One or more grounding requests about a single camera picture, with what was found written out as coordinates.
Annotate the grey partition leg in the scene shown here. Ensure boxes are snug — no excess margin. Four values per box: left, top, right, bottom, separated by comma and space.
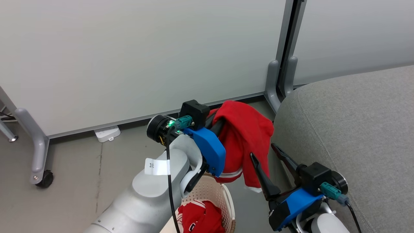
14, 108, 50, 185

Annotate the grey fabric sofa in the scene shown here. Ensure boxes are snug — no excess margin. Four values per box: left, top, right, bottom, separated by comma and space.
271, 65, 414, 233

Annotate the wide white partition panel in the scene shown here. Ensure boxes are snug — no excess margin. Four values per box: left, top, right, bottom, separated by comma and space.
0, 0, 288, 138

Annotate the red garment with white hem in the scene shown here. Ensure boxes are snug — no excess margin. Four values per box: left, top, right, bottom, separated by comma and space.
209, 100, 275, 189

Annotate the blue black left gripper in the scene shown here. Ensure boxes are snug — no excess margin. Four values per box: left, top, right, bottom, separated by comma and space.
146, 114, 226, 178

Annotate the narrow white partition panel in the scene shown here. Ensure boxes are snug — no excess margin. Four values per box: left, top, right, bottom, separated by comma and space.
293, 0, 414, 86

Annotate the grey leg with silver cap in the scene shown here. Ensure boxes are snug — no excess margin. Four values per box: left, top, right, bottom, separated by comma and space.
0, 119, 19, 143

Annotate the black caster wheel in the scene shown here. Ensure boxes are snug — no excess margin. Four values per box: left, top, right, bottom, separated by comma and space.
35, 170, 54, 188

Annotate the black cable with teal plug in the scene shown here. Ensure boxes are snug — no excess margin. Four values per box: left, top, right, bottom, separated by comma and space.
165, 116, 194, 233
320, 182, 362, 233

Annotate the white power strip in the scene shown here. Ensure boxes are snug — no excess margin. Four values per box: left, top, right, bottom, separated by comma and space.
94, 126, 121, 143

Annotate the red white lettered garment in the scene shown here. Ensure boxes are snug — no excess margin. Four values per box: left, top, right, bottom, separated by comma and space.
178, 200, 226, 233

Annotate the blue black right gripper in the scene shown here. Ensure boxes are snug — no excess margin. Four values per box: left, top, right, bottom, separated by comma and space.
250, 143, 349, 232

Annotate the grey partition post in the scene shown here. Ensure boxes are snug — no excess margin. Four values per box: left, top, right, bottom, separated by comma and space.
279, 0, 307, 97
265, 0, 295, 114

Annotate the white perforated laundry basket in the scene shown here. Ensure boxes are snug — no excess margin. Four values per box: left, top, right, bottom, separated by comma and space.
160, 175, 236, 233

